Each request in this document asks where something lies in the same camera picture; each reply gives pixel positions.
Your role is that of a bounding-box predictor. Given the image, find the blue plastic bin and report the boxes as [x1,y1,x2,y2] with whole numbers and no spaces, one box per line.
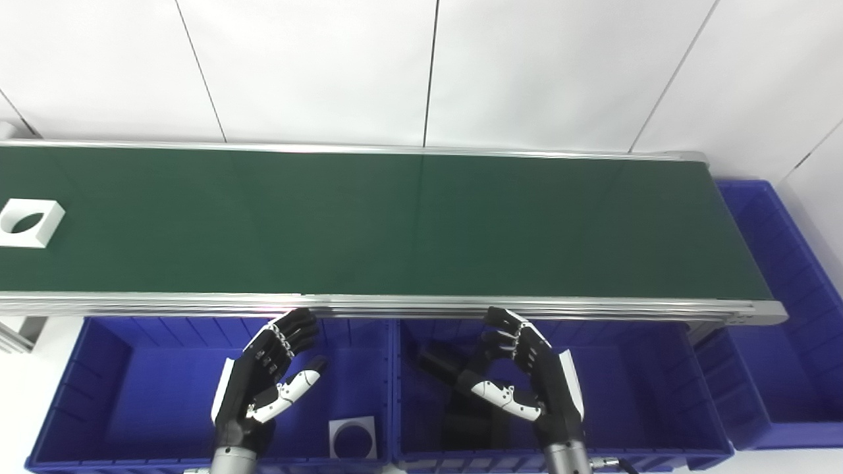
[692,179,843,452]
[25,316,399,474]
[392,319,735,474]

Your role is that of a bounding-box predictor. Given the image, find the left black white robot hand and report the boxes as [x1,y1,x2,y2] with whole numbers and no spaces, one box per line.
[211,307,329,455]

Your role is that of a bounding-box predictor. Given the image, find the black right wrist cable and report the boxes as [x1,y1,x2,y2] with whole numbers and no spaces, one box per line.
[589,456,643,474]

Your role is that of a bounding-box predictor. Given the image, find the black plastic part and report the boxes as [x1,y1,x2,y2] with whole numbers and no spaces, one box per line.
[419,344,511,452]

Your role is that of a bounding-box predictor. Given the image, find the green conveyor belt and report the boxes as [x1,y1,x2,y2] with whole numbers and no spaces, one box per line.
[0,138,789,330]
[0,146,773,298]

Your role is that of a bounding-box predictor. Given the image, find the aluminium conveyor leg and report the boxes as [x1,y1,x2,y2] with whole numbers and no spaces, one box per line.
[0,316,48,354]

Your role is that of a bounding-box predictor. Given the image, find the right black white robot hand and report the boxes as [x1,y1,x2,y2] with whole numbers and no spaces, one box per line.
[453,306,585,452]

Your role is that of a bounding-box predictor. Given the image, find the white square part round hole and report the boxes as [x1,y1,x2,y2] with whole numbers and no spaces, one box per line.
[0,198,66,249]
[329,416,378,460]

